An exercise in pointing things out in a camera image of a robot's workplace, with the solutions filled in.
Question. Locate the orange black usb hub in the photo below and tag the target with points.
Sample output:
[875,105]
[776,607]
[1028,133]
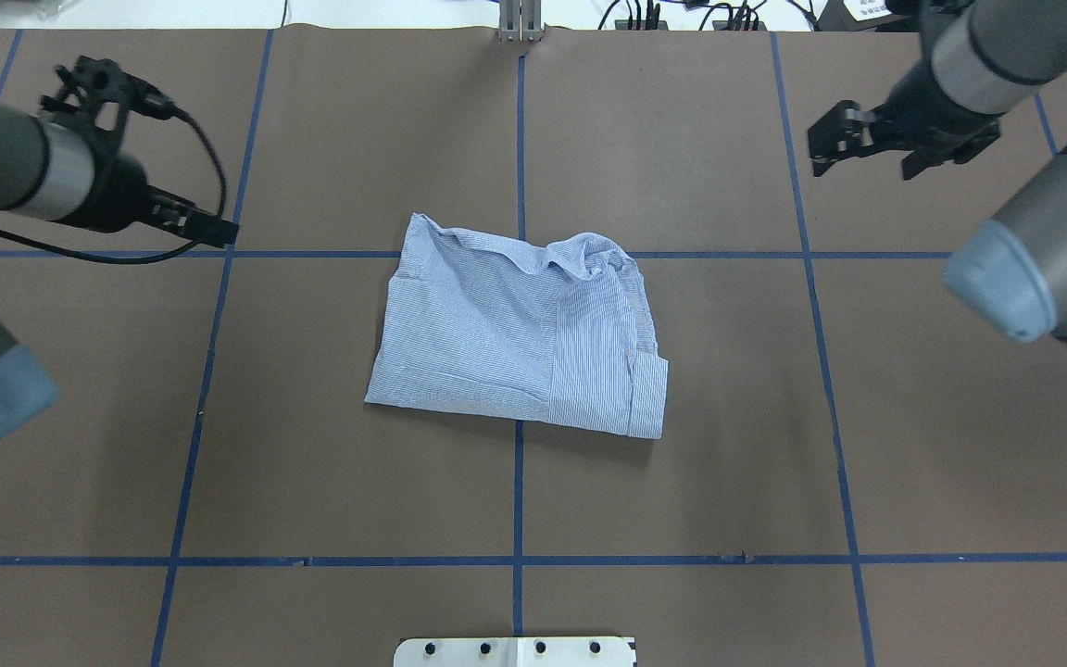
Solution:
[740,20]
[645,21]

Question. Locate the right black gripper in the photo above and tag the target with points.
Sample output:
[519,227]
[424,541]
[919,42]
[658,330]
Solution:
[924,116]

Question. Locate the black box with white label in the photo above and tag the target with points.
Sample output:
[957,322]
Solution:
[863,16]

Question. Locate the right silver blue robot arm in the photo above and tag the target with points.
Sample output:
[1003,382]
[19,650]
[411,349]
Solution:
[980,60]

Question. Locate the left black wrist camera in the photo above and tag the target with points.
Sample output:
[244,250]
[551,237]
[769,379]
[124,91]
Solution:
[96,97]

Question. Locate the light blue striped shirt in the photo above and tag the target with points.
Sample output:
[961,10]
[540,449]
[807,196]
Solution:
[476,323]

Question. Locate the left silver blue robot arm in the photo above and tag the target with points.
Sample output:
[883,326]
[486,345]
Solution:
[66,165]

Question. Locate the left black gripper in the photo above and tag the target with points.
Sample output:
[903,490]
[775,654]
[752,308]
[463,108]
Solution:
[117,196]

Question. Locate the aluminium frame post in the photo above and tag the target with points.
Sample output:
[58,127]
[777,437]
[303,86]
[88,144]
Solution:
[520,21]

